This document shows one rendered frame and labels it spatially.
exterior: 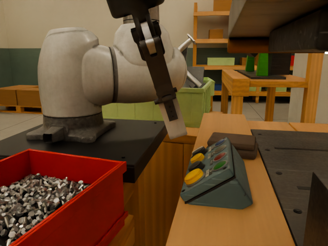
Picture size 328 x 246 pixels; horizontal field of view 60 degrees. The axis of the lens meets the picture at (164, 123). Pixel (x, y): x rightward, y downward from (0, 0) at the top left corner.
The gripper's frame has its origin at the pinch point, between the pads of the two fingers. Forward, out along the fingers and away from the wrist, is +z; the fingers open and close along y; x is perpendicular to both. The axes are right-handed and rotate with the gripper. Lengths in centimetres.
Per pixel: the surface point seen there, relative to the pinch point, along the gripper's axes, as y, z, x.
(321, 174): 24.2, -2.1, 9.5
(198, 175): 9.6, 5.3, 0.9
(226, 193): 12.1, 7.5, 3.6
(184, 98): -72, 25, 8
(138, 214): -30, 42, -19
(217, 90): -583, 227, 126
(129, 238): 2.3, 19.4, -14.2
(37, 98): -483, 94, -225
